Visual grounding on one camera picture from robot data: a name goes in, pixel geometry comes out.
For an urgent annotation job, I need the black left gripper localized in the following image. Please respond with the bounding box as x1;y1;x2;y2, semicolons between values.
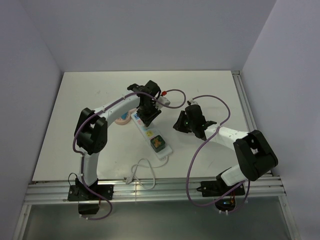
136;101;162;128

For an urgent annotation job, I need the dark green cube plug adapter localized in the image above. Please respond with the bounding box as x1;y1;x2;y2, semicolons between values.
150;135;166;153

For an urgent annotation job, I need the blue triangular plug adapter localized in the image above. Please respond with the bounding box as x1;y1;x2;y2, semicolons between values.
120;112;128;120

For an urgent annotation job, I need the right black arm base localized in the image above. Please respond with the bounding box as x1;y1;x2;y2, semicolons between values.
196;180;249;214

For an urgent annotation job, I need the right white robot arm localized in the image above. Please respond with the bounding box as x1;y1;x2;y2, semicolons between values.
173;104;279;195

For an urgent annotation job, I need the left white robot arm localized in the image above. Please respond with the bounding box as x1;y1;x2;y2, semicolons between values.
72;80;167;200

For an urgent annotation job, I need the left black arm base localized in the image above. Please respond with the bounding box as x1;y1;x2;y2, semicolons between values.
67;184;114;216

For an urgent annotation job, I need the white multicolour power strip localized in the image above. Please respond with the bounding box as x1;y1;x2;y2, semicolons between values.
131;111;173;161

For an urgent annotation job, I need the pink round socket hub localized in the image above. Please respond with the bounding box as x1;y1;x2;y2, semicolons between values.
114;111;132;126

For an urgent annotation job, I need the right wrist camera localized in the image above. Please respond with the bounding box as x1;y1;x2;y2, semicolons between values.
187;99;198;106

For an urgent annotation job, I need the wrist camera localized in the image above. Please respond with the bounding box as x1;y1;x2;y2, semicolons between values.
187;99;198;106
158;91;171;106

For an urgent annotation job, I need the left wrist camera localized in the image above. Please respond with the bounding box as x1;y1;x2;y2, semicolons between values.
158;91;171;106

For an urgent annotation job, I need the aluminium right rail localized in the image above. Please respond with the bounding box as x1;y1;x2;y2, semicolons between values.
231;70;272;177

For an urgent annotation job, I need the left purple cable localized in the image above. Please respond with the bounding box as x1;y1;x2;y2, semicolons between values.
72;88;187;221

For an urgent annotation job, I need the purple cable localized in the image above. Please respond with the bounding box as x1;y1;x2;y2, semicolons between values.
72;88;187;221
186;94;251;213

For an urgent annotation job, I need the white power strip cable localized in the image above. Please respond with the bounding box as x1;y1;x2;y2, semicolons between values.
122;156;172;190

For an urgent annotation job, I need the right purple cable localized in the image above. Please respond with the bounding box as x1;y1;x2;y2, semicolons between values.
186;94;251;213

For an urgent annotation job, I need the aluminium front rail frame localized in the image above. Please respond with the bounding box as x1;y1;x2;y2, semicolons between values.
23;175;286;205

